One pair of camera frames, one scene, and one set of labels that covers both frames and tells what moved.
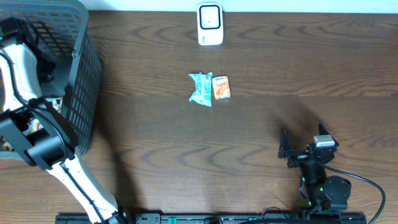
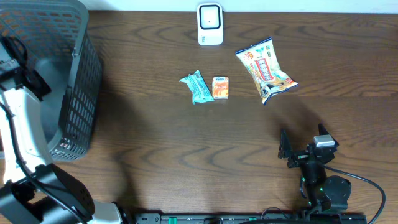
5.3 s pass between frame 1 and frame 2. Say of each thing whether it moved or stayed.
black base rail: stayed
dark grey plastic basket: stayed
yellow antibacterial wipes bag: moved
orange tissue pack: stayed
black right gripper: stayed
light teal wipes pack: moved
